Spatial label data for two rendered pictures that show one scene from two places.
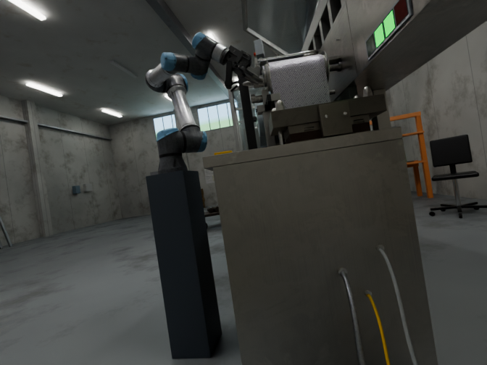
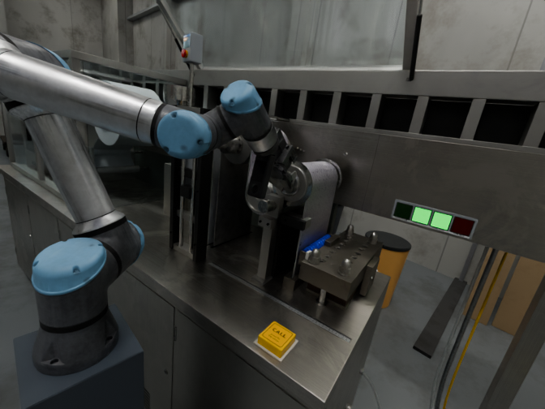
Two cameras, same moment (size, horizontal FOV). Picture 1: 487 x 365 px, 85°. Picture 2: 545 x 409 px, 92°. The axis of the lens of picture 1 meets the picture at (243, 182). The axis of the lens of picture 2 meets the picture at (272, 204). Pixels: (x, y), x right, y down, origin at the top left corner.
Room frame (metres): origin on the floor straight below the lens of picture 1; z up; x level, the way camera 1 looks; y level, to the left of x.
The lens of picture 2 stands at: (0.82, 0.55, 1.42)
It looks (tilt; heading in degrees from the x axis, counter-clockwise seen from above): 17 degrees down; 301
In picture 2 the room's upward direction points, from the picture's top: 8 degrees clockwise
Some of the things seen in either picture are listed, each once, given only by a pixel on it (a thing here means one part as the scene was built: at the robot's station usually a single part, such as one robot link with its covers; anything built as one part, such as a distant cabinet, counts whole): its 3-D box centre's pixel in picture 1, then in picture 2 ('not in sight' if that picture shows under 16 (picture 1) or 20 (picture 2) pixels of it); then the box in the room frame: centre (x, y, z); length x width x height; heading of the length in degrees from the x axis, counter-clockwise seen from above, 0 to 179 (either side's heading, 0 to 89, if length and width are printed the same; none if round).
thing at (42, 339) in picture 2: (172, 164); (77, 325); (1.37, 0.35, 0.95); 0.15 x 0.15 x 0.10
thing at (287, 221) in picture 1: (282, 224); (143, 278); (2.13, -0.26, 0.43); 2.52 x 0.64 x 0.86; 178
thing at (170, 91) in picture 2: not in sight; (179, 93); (1.91, -0.31, 1.50); 0.14 x 0.14 x 0.06
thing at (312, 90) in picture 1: (301, 99); (316, 221); (1.13, -0.30, 1.11); 0.23 x 0.01 x 0.18; 88
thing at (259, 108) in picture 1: (264, 124); (266, 239); (1.23, -0.14, 1.05); 0.06 x 0.05 x 0.31; 88
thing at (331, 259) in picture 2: (322, 116); (345, 258); (1.01, -0.33, 1.00); 0.40 x 0.16 x 0.06; 88
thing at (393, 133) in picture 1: (272, 169); (140, 208); (2.13, -0.25, 0.88); 2.52 x 0.66 x 0.04; 178
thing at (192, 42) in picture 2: (258, 49); (190, 48); (1.74, -0.23, 1.66); 0.07 x 0.07 x 0.10; 75
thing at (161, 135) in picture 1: (169, 142); (75, 277); (1.38, 0.35, 1.07); 0.13 x 0.12 x 0.14; 123
